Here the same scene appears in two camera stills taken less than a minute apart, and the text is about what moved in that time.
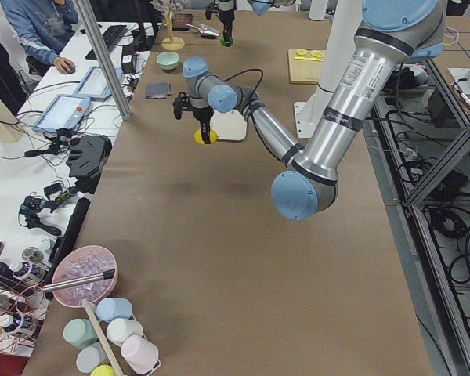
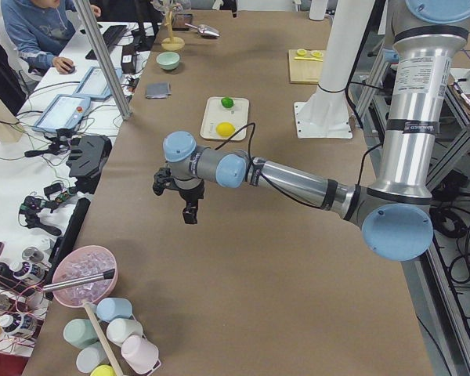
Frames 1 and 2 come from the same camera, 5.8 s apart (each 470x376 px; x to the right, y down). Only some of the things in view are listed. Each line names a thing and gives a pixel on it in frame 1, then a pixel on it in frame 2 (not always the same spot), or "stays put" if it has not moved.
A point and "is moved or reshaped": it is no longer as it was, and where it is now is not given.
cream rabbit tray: x=230 y=125 stays put
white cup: x=118 y=329 stays put
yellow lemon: x=212 y=134 → x=225 y=129
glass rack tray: x=180 y=20 stays put
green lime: x=226 y=43 is moved or reshaped
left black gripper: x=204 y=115 → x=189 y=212
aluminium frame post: x=103 y=60 stays put
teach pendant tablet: x=64 y=112 stays put
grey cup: x=91 y=357 stays put
